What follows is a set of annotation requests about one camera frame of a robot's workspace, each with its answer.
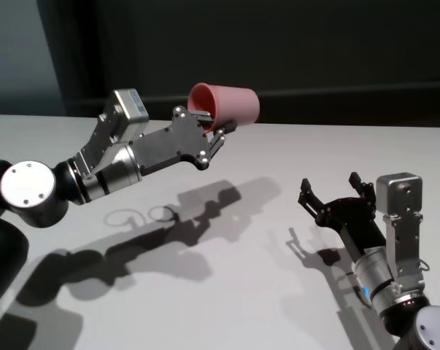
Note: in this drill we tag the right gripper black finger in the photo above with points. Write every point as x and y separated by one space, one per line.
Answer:
367 193
312 202

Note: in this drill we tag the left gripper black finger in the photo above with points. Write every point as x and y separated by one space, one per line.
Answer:
216 144
201 116

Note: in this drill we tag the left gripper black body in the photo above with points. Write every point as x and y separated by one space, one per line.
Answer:
172 146

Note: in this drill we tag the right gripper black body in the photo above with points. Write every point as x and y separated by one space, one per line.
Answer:
354 222

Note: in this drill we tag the pink plastic cup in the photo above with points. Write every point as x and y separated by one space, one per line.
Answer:
238 104

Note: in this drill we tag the left robot arm silver black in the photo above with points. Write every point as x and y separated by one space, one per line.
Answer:
33 193

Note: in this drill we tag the thin grey railing bar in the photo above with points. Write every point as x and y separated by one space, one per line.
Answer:
332 101

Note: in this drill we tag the right wrist silver camera mount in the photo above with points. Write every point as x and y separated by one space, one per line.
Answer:
398 193

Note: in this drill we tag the wrist silver camera mount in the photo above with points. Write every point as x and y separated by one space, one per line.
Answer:
398 193
128 109

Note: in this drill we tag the left wrist silver camera mount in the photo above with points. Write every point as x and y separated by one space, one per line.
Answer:
128 109

